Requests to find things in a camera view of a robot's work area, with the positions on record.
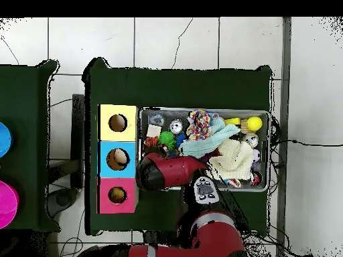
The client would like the black upright panel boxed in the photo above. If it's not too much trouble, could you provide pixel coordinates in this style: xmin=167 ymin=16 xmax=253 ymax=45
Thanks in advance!
xmin=70 ymin=93 xmax=86 ymax=189

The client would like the cream waffle cloth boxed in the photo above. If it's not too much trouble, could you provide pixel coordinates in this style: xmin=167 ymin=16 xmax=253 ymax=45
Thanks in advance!
xmin=208 ymin=138 xmax=254 ymax=181

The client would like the dark green table cloth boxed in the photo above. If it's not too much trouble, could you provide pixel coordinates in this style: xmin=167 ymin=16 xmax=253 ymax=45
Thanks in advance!
xmin=0 ymin=60 xmax=61 ymax=232
xmin=82 ymin=58 xmax=273 ymax=236

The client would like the blue round container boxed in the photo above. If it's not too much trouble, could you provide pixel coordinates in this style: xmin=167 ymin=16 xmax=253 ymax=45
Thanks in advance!
xmin=0 ymin=121 xmax=13 ymax=159

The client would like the yellow ball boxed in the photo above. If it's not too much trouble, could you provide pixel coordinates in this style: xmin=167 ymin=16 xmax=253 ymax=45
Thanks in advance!
xmin=245 ymin=116 xmax=263 ymax=132

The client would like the magenta round container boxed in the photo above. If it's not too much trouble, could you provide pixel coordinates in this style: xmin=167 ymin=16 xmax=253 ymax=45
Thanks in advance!
xmin=0 ymin=180 xmax=19 ymax=230

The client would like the yellow plush duck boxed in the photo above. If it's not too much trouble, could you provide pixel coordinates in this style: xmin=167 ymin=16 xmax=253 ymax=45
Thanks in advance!
xmin=109 ymin=187 xmax=126 ymax=203

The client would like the black cable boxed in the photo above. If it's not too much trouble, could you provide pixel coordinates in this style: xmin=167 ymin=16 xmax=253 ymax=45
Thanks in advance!
xmin=270 ymin=138 xmax=343 ymax=148

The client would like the green puffer ball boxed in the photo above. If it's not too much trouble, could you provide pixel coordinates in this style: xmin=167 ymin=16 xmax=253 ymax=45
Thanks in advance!
xmin=157 ymin=131 xmax=177 ymax=151

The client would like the plain wooden block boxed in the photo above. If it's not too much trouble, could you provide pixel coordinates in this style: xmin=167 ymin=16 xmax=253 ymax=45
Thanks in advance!
xmin=146 ymin=124 xmax=162 ymax=138

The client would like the colourful dotted cloth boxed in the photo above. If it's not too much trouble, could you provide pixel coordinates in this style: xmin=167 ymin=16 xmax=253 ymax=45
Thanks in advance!
xmin=186 ymin=109 xmax=212 ymax=141

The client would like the mint green waffle cloth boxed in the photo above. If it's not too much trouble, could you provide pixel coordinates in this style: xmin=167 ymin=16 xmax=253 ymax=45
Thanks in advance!
xmin=178 ymin=117 xmax=241 ymax=159

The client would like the silver drink can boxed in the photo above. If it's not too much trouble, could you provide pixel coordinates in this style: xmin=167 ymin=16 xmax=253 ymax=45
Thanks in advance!
xmin=169 ymin=119 xmax=184 ymax=134

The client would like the silver mesh bin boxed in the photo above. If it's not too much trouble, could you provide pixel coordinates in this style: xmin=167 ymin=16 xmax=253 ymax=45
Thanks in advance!
xmin=137 ymin=106 xmax=271 ymax=193

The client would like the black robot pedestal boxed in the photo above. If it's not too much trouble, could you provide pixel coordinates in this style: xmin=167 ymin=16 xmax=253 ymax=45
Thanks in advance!
xmin=143 ymin=231 xmax=188 ymax=246

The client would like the wooden box with three holes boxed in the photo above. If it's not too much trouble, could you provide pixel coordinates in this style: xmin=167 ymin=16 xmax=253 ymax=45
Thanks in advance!
xmin=96 ymin=103 xmax=140 ymax=215

